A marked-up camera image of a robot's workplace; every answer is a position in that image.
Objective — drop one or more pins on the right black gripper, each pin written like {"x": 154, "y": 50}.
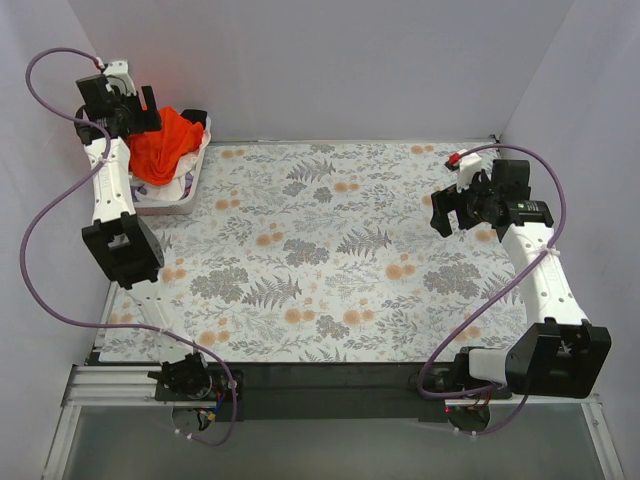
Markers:
{"x": 451, "y": 206}

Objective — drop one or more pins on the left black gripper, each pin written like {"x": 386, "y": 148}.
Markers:
{"x": 147, "y": 110}

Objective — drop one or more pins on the orange t shirt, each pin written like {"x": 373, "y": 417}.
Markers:
{"x": 155, "y": 155}

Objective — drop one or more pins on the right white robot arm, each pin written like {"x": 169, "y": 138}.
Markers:
{"x": 561, "y": 353}

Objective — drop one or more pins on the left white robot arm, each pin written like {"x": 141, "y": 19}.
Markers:
{"x": 124, "y": 247}

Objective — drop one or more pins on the black garment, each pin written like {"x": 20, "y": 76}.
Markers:
{"x": 196, "y": 116}

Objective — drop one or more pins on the purple garment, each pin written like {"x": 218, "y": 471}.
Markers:
{"x": 176, "y": 190}

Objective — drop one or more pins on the white t shirt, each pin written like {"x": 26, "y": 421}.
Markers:
{"x": 189, "y": 163}

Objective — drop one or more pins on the white laundry basket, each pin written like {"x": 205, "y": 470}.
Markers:
{"x": 183, "y": 207}

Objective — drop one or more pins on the floral table mat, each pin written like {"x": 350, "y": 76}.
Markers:
{"x": 324, "y": 252}

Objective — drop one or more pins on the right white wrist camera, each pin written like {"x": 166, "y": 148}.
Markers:
{"x": 465, "y": 165}

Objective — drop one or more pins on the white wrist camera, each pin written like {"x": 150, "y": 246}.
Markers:
{"x": 465, "y": 165}
{"x": 118, "y": 77}

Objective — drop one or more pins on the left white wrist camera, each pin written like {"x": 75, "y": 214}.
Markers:
{"x": 118, "y": 77}

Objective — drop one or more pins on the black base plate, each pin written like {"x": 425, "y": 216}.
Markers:
{"x": 345, "y": 391}

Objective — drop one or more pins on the aluminium frame rail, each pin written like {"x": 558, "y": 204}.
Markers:
{"x": 103, "y": 386}

